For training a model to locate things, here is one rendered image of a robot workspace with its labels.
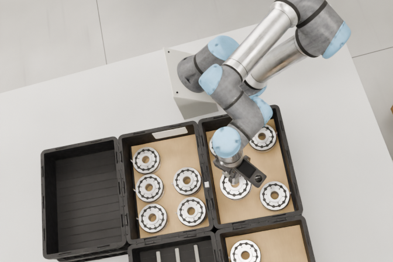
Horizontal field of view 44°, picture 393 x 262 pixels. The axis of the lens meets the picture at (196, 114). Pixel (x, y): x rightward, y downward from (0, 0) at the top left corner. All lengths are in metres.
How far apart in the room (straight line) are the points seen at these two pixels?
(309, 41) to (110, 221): 0.95
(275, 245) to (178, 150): 0.49
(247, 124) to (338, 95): 0.79
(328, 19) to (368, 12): 1.59
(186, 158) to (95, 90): 0.58
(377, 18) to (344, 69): 1.02
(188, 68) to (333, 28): 0.60
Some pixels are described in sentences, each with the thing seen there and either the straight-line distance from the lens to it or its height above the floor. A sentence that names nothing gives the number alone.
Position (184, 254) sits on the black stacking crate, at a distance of 1.76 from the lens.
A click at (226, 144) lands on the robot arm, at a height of 1.35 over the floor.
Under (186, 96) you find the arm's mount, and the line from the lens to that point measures 1.84.
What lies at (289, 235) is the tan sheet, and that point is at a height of 0.83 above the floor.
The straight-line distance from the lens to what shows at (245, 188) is 1.60.
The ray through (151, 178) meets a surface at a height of 0.86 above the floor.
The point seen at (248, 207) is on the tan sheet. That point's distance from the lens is 1.76.
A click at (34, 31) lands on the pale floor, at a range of 3.40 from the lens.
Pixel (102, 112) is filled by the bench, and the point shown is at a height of 0.70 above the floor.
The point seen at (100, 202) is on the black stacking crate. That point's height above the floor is 0.83.
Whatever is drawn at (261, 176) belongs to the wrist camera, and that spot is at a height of 1.13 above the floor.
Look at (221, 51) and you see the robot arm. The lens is 1.74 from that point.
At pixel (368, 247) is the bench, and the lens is 1.89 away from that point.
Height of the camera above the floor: 2.55
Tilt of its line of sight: 67 degrees down
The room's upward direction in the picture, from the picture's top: 23 degrees counter-clockwise
